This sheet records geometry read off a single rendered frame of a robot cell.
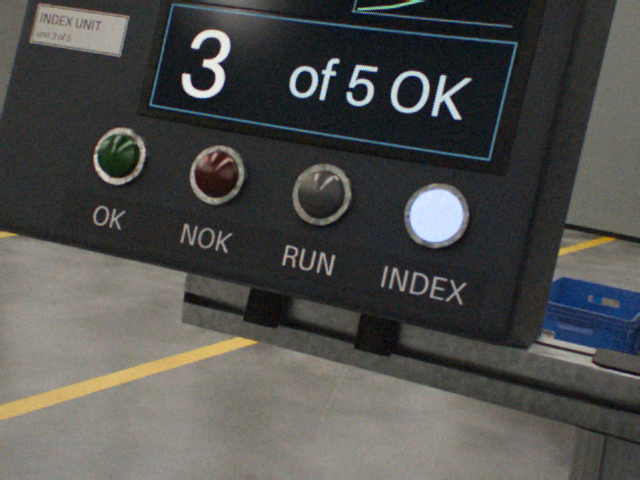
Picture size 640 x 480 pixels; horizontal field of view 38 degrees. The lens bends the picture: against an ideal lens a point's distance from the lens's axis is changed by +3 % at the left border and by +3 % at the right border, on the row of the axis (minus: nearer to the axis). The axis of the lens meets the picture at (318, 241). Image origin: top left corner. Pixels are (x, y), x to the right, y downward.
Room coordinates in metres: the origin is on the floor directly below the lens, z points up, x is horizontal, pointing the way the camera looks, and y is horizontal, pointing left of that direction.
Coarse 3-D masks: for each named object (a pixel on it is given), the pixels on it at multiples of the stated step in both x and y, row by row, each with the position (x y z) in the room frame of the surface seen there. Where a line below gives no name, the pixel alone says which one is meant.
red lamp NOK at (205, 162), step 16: (208, 160) 0.39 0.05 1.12; (224, 160) 0.39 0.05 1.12; (240, 160) 0.39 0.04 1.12; (192, 176) 0.40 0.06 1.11; (208, 176) 0.39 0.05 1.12; (224, 176) 0.39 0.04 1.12; (240, 176) 0.39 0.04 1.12; (208, 192) 0.39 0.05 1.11; (224, 192) 0.39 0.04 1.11; (240, 192) 0.39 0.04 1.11
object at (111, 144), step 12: (108, 132) 0.42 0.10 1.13; (120, 132) 0.41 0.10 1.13; (132, 132) 0.41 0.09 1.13; (108, 144) 0.41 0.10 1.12; (120, 144) 0.41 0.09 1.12; (132, 144) 0.41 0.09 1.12; (144, 144) 0.41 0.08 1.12; (96, 156) 0.41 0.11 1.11; (108, 156) 0.41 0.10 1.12; (120, 156) 0.40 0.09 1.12; (132, 156) 0.40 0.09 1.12; (144, 156) 0.41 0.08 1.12; (96, 168) 0.41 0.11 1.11; (108, 168) 0.40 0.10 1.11; (120, 168) 0.40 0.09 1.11; (132, 168) 0.40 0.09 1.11; (144, 168) 0.41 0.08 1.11; (108, 180) 0.41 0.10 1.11; (120, 180) 0.41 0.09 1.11; (132, 180) 0.41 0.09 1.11
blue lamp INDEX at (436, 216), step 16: (416, 192) 0.36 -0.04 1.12; (432, 192) 0.36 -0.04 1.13; (448, 192) 0.36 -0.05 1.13; (416, 208) 0.36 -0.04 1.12; (432, 208) 0.35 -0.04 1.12; (448, 208) 0.35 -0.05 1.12; (464, 208) 0.35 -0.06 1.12; (416, 224) 0.35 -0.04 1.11; (432, 224) 0.35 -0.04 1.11; (448, 224) 0.35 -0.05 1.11; (464, 224) 0.35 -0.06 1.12; (416, 240) 0.36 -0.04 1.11; (432, 240) 0.35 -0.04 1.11; (448, 240) 0.35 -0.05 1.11
